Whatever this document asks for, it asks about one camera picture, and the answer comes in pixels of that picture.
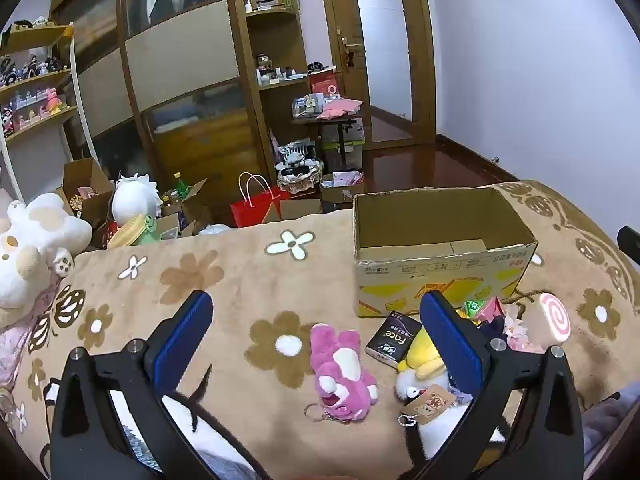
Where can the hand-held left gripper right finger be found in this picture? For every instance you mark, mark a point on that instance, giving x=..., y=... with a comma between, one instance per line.
x=450, y=340

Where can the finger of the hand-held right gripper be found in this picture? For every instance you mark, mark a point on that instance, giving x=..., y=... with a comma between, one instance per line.
x=631, y=245

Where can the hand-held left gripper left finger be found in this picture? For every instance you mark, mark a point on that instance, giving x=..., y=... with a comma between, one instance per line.
x=182, y=340

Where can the dark purple plush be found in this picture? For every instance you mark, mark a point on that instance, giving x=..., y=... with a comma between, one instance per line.
x=492, y=329

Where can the pink plastic-wrapped plush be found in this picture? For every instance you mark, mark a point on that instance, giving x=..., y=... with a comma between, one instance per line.
x=517, y=332

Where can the pink white plush toy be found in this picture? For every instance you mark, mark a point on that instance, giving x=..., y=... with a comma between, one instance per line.
x=335, y=360

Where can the small green packet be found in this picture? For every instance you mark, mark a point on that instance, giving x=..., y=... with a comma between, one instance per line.
x=472, y=306

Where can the red pink packet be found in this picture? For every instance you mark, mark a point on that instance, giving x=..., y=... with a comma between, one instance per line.
x=490, y=307

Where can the beige floral blanket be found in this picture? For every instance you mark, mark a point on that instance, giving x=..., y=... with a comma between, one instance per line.
x=225, y=310

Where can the black tissue packet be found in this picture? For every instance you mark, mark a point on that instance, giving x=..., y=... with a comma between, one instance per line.
x=392, y=340

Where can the white black cloth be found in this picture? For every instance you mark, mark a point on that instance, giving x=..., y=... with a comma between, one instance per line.
x=220, y=435

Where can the pink swirl plush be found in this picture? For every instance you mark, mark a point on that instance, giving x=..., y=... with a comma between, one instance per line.
x=555, y=317

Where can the yellow green frog toy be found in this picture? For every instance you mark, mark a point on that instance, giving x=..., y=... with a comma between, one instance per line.
x=135, y=230

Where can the brown cardboard box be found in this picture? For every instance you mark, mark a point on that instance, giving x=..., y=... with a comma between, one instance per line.
x=87, y=180
x=300, y=208
x=192, y=200

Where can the red paper bag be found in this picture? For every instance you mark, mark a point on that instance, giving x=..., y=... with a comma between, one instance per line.
x=250, y=212

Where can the white round plush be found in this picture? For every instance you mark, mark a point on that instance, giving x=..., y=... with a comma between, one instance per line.
x=135, y=202

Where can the green glass bottle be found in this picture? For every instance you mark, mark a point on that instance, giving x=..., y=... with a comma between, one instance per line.
x=180, y=185

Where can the pink bedding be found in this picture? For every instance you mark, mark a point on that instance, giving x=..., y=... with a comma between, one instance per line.
x=20, y=340

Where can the grey clothing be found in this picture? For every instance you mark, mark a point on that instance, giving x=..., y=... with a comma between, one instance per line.
x=610, y=415

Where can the large white bear plush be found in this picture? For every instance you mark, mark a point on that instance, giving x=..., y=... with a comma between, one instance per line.
x=35, y=240

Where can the small cardboard box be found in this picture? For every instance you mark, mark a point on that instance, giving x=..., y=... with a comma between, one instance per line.
x=342, y=194

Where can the lace-trimmed basket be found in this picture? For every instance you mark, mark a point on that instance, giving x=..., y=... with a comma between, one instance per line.
x=300, y=182

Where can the clear plastic storage bin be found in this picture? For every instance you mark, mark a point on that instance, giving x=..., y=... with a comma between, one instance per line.
x=352, y=145

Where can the black white striped plush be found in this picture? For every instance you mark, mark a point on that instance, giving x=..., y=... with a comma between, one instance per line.
x=297, y=152

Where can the small side table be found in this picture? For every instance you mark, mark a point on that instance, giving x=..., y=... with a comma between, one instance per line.
x=345, y=122

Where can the wooden corner shelf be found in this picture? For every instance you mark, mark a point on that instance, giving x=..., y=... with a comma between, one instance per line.
x=277, y=110

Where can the pink papers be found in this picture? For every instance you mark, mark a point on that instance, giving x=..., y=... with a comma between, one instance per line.
x=340, y=107

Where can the red box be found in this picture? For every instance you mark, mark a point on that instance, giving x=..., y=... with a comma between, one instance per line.
x=325, y=84

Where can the wooden wardrobe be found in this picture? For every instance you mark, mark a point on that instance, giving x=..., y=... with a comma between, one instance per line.
x=180, y=55

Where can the wooden door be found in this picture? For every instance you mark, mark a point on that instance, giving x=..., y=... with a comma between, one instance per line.
x=385, y=60

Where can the rows of small figurines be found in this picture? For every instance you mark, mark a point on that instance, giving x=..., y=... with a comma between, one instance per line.
x=30, y=67

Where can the yellow white display shelf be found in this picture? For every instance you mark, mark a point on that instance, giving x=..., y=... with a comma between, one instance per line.
x=40, y=35

